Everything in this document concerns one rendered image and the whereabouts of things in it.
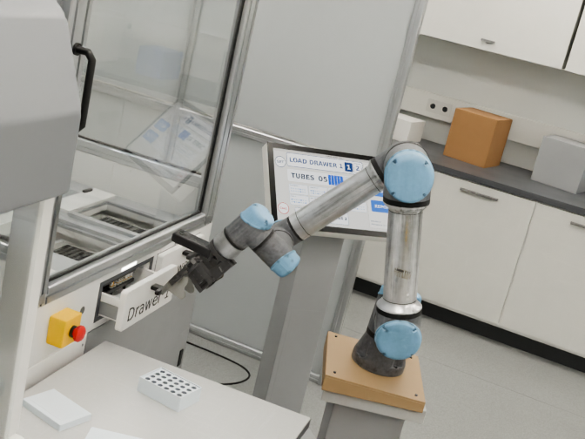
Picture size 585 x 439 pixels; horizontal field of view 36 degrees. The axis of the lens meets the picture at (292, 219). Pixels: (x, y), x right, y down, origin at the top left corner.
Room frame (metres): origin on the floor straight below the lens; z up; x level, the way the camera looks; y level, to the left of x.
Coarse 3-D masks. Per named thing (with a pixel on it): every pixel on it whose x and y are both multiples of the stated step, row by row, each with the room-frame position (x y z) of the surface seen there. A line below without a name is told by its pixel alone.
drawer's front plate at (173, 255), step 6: (198, 234) 2.65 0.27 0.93; (180, 246) 2.51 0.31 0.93; (168, 252) 2.43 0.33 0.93; (174, 252) 2.46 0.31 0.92; (180, 252) 2.50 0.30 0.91; (162, 258) 2.39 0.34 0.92; (168, 258) 2.42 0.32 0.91; (174, 258) 2.47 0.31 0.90; (180, 258) 2.51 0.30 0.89; (156, 264) 2.39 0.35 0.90; (162, 264) 2.39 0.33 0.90; (168, 264) 2.43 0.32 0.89; (174, 264) 2.48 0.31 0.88; (180, 264) 2.52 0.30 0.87; (156, 270) 2.39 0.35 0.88
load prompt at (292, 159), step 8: (288, 152) 3.00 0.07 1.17; (288, 160) 2.99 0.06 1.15; (296, 160) 3.00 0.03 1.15; (304, 160) 3.02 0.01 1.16; (312, 160) 3.03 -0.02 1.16; (320, 160) 3.05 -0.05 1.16; (328, 160) 3.07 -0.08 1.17; (336, 160) 3.08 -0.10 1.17; (344, 160) 3.10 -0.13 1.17; (312, 168) 3.01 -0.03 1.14; (320, 168) 3.03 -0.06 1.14; (328, 168) 3.05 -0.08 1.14; (336, 168) 3.06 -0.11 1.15; (344, 168) 3.08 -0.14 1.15; (352, 168) 3.10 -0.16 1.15; (360, 168) 3.11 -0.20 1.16
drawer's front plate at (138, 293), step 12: (156, 276) 2.22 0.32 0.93; (168, 276) 2.30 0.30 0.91; (132, 288) 2.10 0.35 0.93; (144, 288) 2.16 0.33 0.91; (120, 300) 2.07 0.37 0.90; (132, 300) 2.10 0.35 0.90; (144, 300) 2.17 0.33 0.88; (168, 300) 2.33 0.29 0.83; (120, 312) 2.07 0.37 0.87; (132, 312) 2.12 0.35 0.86; (144, 312) 2.19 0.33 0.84; (120, 324) 2.07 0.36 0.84
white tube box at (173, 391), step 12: (156, 372) 1.95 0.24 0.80; (168, 372) 1.96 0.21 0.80; (144, 384) 1.90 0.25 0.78; (156, 384) 1.89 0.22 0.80; (168, 384) 1.90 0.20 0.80; (180, 384) 1.92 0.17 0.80; (192, 384) 1.93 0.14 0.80; (156, 396) 1.88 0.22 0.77; (168, 396) 1.86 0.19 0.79; (180, 396) 1.86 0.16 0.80; (192, 396) 1.89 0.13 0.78; (180, 408) 1.85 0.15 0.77
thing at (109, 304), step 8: (136, 272) 2.35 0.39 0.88; (144, 272) 2.34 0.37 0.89; (152, 272) 2.33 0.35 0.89; (136, 280) 2.34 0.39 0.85; (120, 288) 2.30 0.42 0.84; (104, 296) 2.10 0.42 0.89; (112, 296) 2.10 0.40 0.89; (104, 304) 2.10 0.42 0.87; (112, 304) 2.10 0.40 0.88; (104, 312) 2.10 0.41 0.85; (112, 312) 2.09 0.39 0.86; (112, 320) 2.10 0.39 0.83
